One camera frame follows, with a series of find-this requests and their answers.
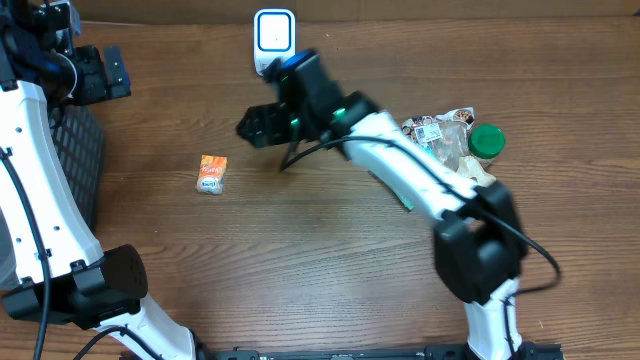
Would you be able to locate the long teal wipes pack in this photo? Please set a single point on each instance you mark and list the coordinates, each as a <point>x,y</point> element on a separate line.
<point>400,198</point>

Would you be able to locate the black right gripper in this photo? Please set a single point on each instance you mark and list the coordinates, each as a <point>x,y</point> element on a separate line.
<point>268,122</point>

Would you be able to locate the green lid jar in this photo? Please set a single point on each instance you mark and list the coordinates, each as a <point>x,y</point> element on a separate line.
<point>486,143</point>

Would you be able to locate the grey plastic shopping basket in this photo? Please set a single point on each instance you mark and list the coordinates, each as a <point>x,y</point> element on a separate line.
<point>80,146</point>

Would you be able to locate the orange snack packet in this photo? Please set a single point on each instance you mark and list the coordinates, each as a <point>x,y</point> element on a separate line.
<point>212,172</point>

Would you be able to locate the white barcode scanner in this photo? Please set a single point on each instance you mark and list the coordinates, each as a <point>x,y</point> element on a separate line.
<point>274,37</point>

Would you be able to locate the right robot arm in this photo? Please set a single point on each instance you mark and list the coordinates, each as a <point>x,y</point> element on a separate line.
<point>477,242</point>

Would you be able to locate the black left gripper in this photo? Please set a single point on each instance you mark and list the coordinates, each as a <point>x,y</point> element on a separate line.
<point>100,75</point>

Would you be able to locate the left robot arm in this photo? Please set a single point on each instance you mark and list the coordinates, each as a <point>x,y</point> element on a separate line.
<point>63,274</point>

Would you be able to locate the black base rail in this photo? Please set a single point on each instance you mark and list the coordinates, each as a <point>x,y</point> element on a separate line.
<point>527,351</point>

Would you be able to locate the brown bread pouch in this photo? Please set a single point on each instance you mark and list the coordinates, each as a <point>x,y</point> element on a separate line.
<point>445,137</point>

